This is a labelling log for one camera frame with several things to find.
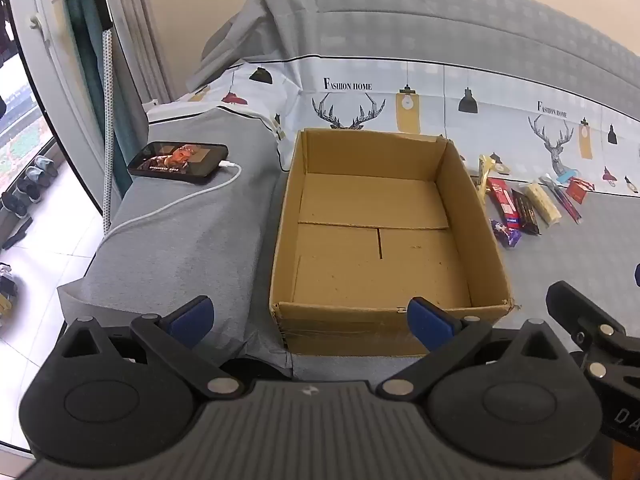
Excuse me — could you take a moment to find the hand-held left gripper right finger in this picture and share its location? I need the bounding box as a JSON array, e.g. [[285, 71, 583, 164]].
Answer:
[[376, 297, 569, 402]]

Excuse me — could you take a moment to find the teal curtain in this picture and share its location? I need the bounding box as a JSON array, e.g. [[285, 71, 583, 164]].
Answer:
[[62, 0, 146, 201]]

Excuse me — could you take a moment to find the red square packet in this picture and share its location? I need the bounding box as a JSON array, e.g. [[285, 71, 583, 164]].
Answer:
[[565, 177, 596, 206]]

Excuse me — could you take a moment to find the grey checkered quilt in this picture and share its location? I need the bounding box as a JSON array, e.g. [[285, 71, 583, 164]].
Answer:
[[187, 0, 640, 121]]

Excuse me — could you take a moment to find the black smartphone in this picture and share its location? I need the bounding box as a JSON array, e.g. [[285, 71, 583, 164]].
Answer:
[[126, 141, 230, 182]]

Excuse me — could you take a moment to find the white window frame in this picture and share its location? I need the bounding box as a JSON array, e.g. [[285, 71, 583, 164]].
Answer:
[[10, 0, 121, 216]]

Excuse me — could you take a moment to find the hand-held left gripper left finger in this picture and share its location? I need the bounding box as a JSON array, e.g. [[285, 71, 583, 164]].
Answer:
[[57, 296, 247, 402]]

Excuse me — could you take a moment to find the grey shoe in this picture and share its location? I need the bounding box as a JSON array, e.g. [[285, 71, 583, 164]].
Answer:
[[32, 155, 60, 178], [15, 167, 46, 203]]

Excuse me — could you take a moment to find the large red snack packet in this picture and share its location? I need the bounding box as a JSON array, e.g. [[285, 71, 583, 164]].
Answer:
[[486, 177, 521, 231]]

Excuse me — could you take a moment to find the dark shoe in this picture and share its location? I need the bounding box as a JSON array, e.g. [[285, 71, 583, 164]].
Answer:
[[0, 191, 32, 219]]

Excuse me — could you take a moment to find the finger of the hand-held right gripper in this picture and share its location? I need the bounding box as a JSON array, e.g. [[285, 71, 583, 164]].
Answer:
[[546, 281, 628, 381]]

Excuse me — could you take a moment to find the black slipper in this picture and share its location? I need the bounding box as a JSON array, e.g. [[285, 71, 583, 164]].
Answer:
[[1, 217, 33, 251]]

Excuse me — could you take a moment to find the purple twisted candy packet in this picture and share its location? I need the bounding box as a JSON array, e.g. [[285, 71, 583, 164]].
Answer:
[[489, 219, 523, 249]]

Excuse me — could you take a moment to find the yellow snack packet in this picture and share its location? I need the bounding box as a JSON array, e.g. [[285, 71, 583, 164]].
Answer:
[[474, 154, 497, 207]]

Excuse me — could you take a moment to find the dark brown chocolate bar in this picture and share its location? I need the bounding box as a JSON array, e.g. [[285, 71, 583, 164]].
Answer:
[[511, 189, 542, 236]]

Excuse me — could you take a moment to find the brown cardboard box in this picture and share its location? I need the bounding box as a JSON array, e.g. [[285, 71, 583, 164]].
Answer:
[[269, 127, 516, 358]]

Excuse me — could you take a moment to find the yellow and black item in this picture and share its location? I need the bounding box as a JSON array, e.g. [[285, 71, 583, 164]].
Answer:
[[0, 262, 21, 318]]

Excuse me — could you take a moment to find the striped pole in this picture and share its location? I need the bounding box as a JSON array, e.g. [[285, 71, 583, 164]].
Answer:
[[100, 27, 115, 233]]

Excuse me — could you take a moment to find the white charging cable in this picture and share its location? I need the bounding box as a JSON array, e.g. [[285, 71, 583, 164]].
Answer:
[[102, 160, 243, 238]]

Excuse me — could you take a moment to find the red stick packet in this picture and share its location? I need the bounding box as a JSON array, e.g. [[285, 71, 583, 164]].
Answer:
[[547, 180, 584, 226]]

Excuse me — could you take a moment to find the beige curtain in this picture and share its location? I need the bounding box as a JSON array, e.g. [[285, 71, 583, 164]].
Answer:
[[112, 0, 173, 106]]

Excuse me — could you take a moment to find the grey pillow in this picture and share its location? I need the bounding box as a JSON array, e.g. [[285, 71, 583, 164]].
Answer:
[[57, 105, 296, 361]]

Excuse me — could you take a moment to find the beige wafer bar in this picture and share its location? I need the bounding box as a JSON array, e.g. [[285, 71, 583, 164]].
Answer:
[[525, 182, 563, 228]]

